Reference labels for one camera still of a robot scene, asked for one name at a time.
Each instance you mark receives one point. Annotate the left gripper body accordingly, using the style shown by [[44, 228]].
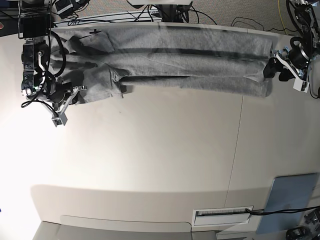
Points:
[[298, 59]]

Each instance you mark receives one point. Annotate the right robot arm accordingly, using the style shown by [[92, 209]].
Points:
[[35, 27]]

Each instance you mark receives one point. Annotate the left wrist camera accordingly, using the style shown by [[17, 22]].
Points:
[[301, 85]]

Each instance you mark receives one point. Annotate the white cable grommet plate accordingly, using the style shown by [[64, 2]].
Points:
[[217, 217]]

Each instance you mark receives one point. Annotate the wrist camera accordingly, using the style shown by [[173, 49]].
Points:
[[301, 85], [61, 119]]

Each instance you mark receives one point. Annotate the black device bottom right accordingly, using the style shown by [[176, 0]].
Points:
[[298, 233]]

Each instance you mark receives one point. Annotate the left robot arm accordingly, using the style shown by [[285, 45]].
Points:
[[304, 20]]

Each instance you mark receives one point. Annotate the blue-grey flat panel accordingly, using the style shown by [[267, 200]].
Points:
[[287, 192]]

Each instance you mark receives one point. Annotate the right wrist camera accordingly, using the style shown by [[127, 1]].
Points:
[[61, 119]]

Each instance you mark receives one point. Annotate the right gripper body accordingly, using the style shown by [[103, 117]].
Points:
[[54, 95]]

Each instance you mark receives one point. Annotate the grey T-shirt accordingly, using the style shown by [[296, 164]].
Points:
[[107, 58]]

